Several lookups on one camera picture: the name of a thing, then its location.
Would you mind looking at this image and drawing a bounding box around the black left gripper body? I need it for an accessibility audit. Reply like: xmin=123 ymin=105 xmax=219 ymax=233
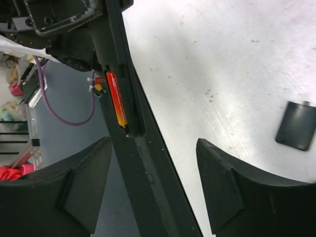
xmin=0 ymin=0 xmax=133 ymax=72

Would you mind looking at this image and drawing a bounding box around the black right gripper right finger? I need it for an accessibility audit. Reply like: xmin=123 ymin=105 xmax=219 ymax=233
xmin=196 ymin=139 xmax=316 ymax=237

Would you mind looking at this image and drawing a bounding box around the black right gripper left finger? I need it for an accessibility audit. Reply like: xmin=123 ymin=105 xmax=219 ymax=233
xmin=0 ymin=137 xmax=112 ymax=237

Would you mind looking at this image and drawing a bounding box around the slim black remote control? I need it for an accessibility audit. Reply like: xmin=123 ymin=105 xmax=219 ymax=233
xmin=90 ymin=0 xmax=203 ymax=237

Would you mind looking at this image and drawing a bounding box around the black battery cover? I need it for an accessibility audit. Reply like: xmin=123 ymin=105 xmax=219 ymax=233
xmin=275 ymin=101 xmax=316 ymax=152

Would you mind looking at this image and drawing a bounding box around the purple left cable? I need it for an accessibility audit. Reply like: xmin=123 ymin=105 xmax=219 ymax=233
xmin=33 ymin=55 xmax=96 ymax=127

